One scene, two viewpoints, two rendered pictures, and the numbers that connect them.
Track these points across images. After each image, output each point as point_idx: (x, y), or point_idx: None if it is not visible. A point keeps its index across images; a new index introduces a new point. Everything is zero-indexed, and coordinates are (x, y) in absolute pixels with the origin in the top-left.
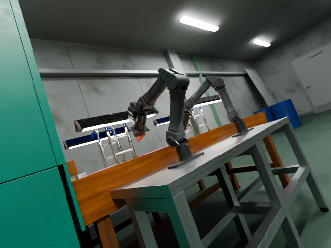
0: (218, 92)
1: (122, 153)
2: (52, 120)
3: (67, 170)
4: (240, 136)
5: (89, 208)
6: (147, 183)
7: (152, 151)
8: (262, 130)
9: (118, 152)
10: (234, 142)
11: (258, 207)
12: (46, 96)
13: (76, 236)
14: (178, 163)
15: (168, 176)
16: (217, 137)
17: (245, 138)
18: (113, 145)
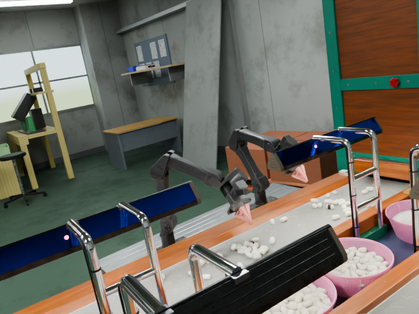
0: (168, 179)
1: (413, 227)
2: (333, 125)
3: (337, 161)
4: (188, 234)
5: None
6: (288, 188)
7: (290, 193)
8: (178, 225)
9: (372, 197)
10: (215, 214)
11: None
12: (332, 106)
13: None
14: (268, 199)
15: (274, 188)
16: None
17: (203, 216)
18: (373, 180)
